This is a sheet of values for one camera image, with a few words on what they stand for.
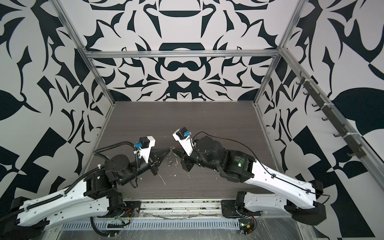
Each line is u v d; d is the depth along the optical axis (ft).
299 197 1.30
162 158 1.95
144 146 1.64
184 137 1.57
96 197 1.54
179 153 1.88
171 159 2.00
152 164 1.70
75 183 1.54
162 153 1.91
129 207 2.44
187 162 1.67
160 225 2.13
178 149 1.86
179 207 2.49
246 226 2.33
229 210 2.42
